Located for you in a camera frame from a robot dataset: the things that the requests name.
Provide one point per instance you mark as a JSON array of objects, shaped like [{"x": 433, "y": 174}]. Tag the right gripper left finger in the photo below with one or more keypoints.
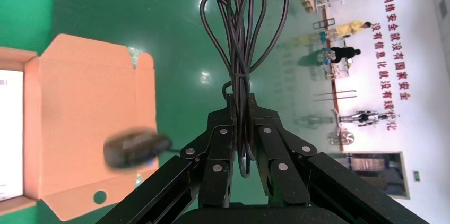
[{"x": 218, "y": 148}]

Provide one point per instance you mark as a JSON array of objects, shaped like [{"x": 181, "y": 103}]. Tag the green table mat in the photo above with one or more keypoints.
[{"x": 21, "y": 4}]

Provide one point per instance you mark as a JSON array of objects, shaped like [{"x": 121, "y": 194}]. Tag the white humanoid robot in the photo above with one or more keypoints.
[{"x": 362, "y": 117}]

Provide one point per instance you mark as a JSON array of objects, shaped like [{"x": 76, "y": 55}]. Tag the orange cardboard box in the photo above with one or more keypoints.
[{"x": 88, "y": 103}]

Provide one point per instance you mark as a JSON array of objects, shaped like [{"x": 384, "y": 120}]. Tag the white printed leaflet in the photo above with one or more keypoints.
[{"x": 10, "y": 134}]

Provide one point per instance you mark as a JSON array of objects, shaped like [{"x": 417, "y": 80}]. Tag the person in yellow clothes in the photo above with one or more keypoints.
[{"x": 349, "y": 28}]

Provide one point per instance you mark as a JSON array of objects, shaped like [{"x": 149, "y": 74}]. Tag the green exit sign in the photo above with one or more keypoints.
[{"x": 416, "y": 176}]

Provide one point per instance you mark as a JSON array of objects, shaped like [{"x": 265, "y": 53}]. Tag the person in black clothes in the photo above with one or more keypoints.
[{"x": 344, "y": 54}]

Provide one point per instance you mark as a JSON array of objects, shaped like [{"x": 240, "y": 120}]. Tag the dark framed wall window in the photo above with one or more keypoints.
[{"x": 372, "y": 175}]

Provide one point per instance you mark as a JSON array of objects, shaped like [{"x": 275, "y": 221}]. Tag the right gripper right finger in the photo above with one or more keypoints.
[{"x": 277, "y": 159}]

